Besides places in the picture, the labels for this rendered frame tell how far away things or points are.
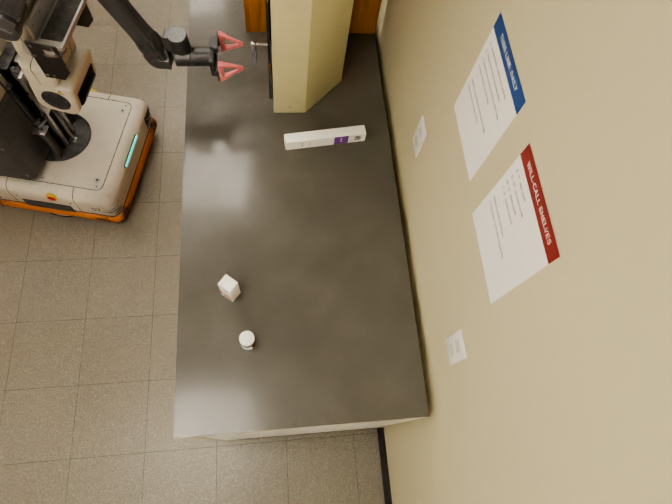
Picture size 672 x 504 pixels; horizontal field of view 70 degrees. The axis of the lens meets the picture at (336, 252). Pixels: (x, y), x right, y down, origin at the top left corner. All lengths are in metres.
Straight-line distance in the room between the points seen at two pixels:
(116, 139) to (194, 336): 1.40
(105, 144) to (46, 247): 0.60
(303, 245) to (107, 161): 1.31
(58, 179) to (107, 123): 0.36
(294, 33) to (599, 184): 1.01
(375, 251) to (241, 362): 0.53
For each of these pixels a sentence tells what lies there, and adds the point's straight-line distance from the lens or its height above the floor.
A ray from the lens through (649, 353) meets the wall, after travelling 0.70.
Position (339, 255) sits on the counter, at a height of 0.94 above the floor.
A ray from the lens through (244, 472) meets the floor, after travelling 2.35.
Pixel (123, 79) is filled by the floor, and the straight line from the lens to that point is 3.23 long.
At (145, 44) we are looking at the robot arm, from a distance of 1.62.
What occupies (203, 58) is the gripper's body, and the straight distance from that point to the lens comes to 1.63.
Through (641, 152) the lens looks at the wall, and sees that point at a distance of 0.70.
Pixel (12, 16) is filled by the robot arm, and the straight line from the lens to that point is 1.71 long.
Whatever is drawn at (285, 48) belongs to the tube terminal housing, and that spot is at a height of 1.24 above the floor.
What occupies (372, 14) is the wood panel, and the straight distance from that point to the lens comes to 2.00.
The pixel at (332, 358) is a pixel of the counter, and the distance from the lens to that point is 1.43.
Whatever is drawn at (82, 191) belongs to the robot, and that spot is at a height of 0.28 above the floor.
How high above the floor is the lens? 2.34
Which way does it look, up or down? 67 degrees down
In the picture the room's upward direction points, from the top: 15 degrees clockwise
